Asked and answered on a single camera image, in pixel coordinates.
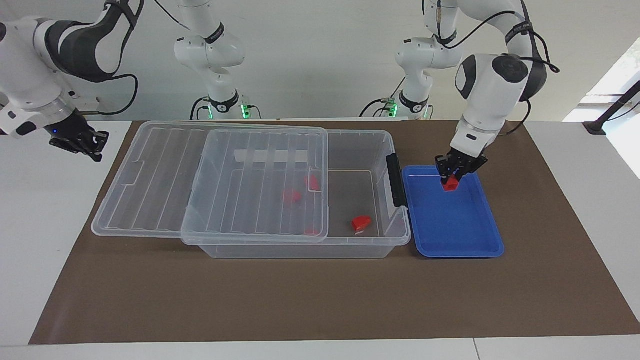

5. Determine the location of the blue plastic tray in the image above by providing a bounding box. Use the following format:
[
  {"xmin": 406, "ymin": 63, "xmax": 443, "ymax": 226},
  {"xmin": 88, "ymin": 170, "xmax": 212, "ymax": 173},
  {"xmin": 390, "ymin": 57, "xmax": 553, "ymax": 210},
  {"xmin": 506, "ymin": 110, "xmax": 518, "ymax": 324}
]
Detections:
[{"xmin": 401, "ymin": 165, "xmax": 505, "ymax": 259}]

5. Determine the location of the brown table mat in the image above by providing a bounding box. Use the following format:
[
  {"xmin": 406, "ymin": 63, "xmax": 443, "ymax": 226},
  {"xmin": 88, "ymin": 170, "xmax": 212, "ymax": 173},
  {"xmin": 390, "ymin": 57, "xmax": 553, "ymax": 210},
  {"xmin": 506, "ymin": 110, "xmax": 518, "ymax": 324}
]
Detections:
[{"xmin": 29, "ymin": 119, "xmax": 640, "ymax": 346}]

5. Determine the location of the black base cable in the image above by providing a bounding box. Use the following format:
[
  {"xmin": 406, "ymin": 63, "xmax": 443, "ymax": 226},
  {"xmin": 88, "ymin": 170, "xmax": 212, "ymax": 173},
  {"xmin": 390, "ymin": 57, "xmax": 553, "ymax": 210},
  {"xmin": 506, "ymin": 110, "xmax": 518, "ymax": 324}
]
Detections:
[
  {"xmin": 359, "ymin": 97, "xmax": 401, "ymax": 119},
  {"xmin": 189, "ymin": 96, "xmax": 212, "ymax": 121}
]

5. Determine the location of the clear ribbed box lid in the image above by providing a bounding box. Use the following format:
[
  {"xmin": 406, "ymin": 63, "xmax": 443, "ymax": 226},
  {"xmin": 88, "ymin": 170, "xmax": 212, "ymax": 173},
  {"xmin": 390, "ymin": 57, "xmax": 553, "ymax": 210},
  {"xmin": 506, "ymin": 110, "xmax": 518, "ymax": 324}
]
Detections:
[{"xmin": 91, "ymin": 120, "xmax": 331, "ymax": 246}]

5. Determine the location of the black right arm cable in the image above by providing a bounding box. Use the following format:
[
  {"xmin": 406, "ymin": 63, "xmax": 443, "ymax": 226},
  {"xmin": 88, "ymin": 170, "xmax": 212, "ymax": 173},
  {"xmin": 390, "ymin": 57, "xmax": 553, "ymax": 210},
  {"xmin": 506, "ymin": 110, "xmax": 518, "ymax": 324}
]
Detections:
[{"xmin": 72, "ymin": 74, "xmax": 139, "ymax": 117}]

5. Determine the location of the black stand with pole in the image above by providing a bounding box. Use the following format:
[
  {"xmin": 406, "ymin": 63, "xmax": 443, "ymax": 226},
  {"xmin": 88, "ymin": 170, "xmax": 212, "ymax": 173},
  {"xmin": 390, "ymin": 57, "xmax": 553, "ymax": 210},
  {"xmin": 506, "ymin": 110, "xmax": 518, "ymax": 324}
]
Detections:
[{"xmin": 582, "ymin": 80, "xmax": 640, "ymax": 136}]

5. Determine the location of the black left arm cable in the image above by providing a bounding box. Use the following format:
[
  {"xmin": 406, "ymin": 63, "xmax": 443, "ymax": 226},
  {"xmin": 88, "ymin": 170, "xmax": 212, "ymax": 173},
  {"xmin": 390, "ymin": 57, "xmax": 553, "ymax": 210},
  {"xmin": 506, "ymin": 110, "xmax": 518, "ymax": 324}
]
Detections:
[{"xmin": 435, "ymin": 0, "xmax": 561, "ymax": 137}]

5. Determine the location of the bright window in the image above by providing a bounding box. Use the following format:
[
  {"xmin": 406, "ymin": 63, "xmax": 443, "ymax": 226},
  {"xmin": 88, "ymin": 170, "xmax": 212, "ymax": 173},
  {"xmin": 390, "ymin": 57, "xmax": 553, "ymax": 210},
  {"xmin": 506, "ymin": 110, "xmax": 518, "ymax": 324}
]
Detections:
[{"xmin": 562, "ymin": 37, "xmax": 640, "ymax": 123}]

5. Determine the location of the black box latch handle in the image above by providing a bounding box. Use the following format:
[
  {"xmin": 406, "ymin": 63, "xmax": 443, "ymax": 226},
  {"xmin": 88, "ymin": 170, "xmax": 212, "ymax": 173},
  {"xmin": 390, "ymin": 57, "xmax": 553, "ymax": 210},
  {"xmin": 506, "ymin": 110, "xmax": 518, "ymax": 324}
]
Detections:
[{"xmin": 386, "ymin": 153, "xmax": 409, "ymax": 208}]

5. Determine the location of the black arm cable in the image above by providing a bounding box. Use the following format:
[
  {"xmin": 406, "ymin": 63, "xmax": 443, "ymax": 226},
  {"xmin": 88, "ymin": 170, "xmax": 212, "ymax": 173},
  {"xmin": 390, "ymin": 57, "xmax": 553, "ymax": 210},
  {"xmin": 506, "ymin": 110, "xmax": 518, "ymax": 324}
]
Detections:
[
  {"xmin": 72, "ymin": 74, "xmax": 139, "ymax": 117},
  {"xmin": 435, "ymin": 0, "xmax": 561, "ymax": 137}
]

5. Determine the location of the clear plastic storage box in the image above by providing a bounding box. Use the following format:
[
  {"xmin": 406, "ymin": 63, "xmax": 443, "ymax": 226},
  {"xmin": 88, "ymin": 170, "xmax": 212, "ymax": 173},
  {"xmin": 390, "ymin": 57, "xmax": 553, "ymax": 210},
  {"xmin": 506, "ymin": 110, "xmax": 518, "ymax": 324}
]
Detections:
[{"xmin": 181, "ymin": 129, "xmax": 412, "ymax": 260}]

